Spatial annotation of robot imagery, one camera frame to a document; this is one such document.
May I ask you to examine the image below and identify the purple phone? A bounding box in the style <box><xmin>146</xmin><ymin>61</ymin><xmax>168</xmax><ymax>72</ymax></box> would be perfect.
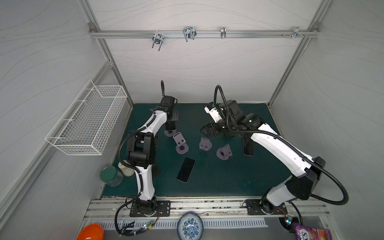
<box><xmin>165</xmin><ymin>121</ymin><xmax>176</xmax><ymax>131</ymax></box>
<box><xmin>243</xmin><ymin>136</ymin><xmax>255</xmax><ymax>157</ymax></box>

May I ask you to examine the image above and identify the teal phone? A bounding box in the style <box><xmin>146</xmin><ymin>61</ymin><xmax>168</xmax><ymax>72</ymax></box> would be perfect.
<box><xmin>177</xmin><ymin>158</ymin><xmax>196</xmax><ymax>183</ymax></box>
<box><xmin>154</xmin><ymin>133</ymin><xmax>159</xmax><ymax>147</ymax></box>

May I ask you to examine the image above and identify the black stand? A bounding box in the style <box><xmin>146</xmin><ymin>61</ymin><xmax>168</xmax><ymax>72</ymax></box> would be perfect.
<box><xmin>152</xmin><ymin>164</ymin><xmax>162</xmax><ymax>179</ymax></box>

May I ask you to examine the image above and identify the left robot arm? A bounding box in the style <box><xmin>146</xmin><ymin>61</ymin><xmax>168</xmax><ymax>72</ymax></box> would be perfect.
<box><xmin>118</xmin><ymin>81</ymin><xmax>179</xmax><ymax>216</ymax></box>

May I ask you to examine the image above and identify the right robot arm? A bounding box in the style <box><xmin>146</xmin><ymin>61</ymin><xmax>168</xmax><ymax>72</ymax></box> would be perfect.
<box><xmin>200</xmin><ymin>85</ymin><xmax>349</xmax><ymax>215</ymax></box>

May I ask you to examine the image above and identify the purple round stand back left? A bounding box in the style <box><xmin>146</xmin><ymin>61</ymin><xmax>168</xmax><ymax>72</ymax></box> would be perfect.
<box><xmin>164</xmin><ymin>130</ymin><xmax>177</xmax><ymax>137</ymax></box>

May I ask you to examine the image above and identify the purple round stand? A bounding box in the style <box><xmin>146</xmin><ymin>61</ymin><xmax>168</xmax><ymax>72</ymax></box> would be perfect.
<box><xmin>164</xmin><ymin>130</ymin><xmax>177</xmax><ymax>137</ymax></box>
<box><xmin>199</xmin><ymin>137</ymin><xmax>213</xmax><ymax>151</ymax></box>
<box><xmin>173</xmin><ymin>132</ymin><xmax>189</xmax><ymax>155</ymax></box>
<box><xmin>216</xmin><ymin>144</ymin><xmax>233</xmax><ymax>161</ymax></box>

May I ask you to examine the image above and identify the purple round stand centre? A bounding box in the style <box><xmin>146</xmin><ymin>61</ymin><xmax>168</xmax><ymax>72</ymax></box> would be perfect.
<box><xmin>199</xmin><ymin>137</ymin><xmax>213</xmax><ymax>151</ymax></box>

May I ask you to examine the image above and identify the purple round stand front right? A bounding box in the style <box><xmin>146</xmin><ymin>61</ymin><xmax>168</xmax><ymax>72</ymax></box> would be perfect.
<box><xmin>216</xmin><ymin>144</ymin><xmax>233</xmax><ymax>161</ymax></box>

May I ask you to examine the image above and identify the purple round stand middle left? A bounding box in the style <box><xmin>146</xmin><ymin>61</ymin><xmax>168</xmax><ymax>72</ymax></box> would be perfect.
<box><xmin>173</xmin><ymin>132</ymin><xmax>189</xmax><ymax>155</ymax></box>

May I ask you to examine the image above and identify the white bottle beige cap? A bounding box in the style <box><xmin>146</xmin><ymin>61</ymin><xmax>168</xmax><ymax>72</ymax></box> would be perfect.
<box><xmin>118</xmin><ymin>163</ymin><xmax>135</xmax><ymax>177</ymax></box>

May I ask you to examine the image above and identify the metal u-bolt clamp left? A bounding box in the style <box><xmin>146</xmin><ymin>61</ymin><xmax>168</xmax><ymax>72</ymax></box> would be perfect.
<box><xmin>152</xmin><ymin>33</ymin><xmax>164</xmax><ymax>51</ymax></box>

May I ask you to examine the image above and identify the metal u-bolt clamp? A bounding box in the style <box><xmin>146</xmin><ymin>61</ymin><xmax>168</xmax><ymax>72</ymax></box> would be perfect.
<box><xmin>183</xmin><ymin>27</ymin><xmax>197</xmax><ymax>42</ymax></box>
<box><xmin>152</xmin><ymin>33</ymin><xmax>164</xmax><ymax>51</ymax></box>

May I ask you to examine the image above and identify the aluminium cross bar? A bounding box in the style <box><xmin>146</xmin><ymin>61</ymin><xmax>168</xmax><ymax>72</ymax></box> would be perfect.
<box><xmin>90</xmin><ymin>29</ymin><xmax>321</xmax><ymax>39</ymax></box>

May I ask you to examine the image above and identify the metal u-bolt clamp centre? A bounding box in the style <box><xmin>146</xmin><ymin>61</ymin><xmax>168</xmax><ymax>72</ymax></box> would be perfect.
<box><xmin>183</xmin><ymin>27</ymin><xmax>197</xmax><ymax>42</ymax></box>

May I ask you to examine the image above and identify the green cap clear jar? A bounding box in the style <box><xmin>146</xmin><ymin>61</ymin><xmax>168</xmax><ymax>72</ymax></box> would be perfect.
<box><xmin>100</xmin><ymin>166</ymin><xmax>124</xmax><ymax>187</ymax></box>

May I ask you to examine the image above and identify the metal clamp right of centre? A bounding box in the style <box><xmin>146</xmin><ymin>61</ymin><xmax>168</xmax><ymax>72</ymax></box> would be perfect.
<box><xmin>221</xmin><ymin>27</ymin><xmax>227</xmax><ymax>39</ymax></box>

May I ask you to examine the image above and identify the blue white ceramic bowl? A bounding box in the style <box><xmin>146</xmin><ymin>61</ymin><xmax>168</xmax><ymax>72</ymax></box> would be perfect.
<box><xmin>177</xmin><ymin>212</ymin><xmax>204</xmax><ymax>240</ymax></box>

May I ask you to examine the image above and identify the purple snack bag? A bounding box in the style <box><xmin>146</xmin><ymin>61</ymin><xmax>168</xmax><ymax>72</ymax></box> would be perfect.
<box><xmin>294</xmin><ymin>223</ymin><xmax>333</xmax><ymax>240</ymax></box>

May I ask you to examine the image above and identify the orange plastic bowl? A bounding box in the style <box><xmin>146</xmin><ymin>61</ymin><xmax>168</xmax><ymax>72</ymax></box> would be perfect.
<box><xmin>76</xmin><ymin>224</ymin><xmax>104</xmax><ymax>240</ymax></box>

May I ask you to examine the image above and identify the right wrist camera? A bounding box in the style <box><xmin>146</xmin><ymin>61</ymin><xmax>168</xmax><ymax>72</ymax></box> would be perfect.
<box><xmin>204</xmin><ymin>102</ymin><xmax>223</xmax><ymax>123</ymax></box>

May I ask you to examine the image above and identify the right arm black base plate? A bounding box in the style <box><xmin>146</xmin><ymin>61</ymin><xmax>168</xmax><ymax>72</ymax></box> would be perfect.
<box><xmin>244</xmin><ymin>199</ymin><xmax>288</xmax><ymax>216</ymax></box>

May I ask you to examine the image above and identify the white wire basket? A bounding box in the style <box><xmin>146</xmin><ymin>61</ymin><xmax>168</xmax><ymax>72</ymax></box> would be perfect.
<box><xmin>45</xmin><ymin>80</ymin><xmax>127</xmax><ymax>156</ymax></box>

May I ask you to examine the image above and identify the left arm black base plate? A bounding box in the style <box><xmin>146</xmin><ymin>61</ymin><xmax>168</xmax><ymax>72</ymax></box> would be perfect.
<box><xmin>130</xmin><ymin>201</ymin><xmax>171</xmax><ymax>218</ymax></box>

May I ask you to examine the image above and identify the white slotted cable duct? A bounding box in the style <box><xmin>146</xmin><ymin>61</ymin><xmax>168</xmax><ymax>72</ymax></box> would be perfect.
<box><xmin>85</xmin><ymin>218</ymin><xmax>268</xmax><ymax>231</ymax></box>

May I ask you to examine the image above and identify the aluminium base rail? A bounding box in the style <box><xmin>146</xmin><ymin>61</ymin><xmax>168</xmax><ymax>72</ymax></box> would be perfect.
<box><xmin>83</xmin><ymin>196</ymin><xmax>331</xmax><ymax>221</ymax></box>

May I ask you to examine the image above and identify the metal bracket far right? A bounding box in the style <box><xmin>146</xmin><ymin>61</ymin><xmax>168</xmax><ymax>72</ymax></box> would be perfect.
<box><xmin>282</xmin><ymin>27</ymin><xmax>309</xmax><ymax>39</ymax></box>

